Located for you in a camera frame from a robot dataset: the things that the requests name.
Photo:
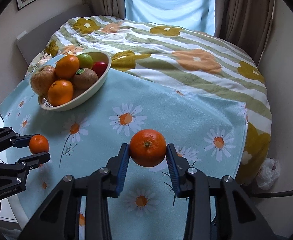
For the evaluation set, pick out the orange mandarin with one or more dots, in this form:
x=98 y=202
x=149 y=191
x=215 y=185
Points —
x=67 y=67

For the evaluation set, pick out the cream oval bear dish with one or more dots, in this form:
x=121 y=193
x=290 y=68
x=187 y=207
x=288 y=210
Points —
x=80 y=95

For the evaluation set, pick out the daisy print blue tablecloth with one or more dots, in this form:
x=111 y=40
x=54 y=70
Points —
x=209 y=132

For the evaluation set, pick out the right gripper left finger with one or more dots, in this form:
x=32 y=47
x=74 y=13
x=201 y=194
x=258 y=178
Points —
x=58 y=217

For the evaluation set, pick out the light blue window cloth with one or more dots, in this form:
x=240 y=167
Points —
x=197 y=15

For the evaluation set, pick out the small green apple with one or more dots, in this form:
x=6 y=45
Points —
x=85 y=61

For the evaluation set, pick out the floral striped duvet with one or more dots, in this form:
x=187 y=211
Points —
x=187 y=61

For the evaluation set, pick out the large orange with stem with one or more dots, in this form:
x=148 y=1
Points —
x=60 y=92

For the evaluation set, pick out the brown curtain right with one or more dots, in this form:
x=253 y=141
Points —
x=244 y=23

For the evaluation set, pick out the yellow-brown apple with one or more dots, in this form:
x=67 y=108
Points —
x=42 y=79

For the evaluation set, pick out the white plastic bag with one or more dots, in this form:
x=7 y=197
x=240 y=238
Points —
x=268 y=174

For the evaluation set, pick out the red cherry tomato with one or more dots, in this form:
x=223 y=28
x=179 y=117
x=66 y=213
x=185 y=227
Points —
x=99 y=68

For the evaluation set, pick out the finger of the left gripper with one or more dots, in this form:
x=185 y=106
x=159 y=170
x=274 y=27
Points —
x=21 y=141
x=33 y=161

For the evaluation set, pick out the small orange kumquat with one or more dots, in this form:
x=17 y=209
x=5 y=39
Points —
x=38 y=144

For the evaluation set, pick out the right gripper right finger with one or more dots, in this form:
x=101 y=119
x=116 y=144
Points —
x=236 y=215

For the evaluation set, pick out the small orange tangerine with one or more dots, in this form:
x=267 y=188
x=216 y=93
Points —
x=147 y=148

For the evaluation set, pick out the brown kiwi with sticker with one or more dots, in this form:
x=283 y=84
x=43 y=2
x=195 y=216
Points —
x=84 y=78

